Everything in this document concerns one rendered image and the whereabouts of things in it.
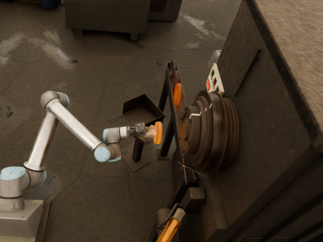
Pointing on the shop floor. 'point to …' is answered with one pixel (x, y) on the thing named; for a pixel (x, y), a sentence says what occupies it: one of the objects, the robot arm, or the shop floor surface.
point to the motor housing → (160, 215)
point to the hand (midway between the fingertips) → (158, 131)
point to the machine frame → (268, 130)
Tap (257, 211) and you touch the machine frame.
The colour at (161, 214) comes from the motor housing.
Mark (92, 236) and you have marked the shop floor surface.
